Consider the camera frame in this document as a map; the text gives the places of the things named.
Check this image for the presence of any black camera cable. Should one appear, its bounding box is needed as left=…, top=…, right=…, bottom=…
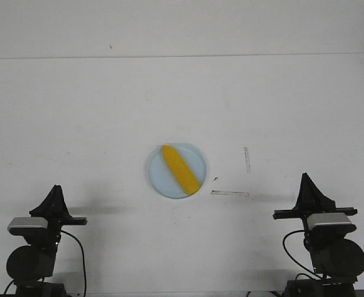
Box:
left=4, top=229, right=87, bottom=296
left=282, top=229, right=321, bottom=281

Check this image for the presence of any yellow corn cob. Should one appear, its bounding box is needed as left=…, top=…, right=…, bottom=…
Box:
left=162, top=145, right=200, bottom=196

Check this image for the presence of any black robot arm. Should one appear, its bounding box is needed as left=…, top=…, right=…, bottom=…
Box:
left=4, top=185, right=87, bottom=296
left=273, top=173, right=364, bottom=296

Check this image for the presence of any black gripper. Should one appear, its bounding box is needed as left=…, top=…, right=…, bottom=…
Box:
left=29, top=185, right=88, bottom=226
left=273, top=173, right=357, bottom=220

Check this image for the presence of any light blue round plate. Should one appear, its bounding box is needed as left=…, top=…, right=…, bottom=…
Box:
left=146, top=143, right=207, bottom=199

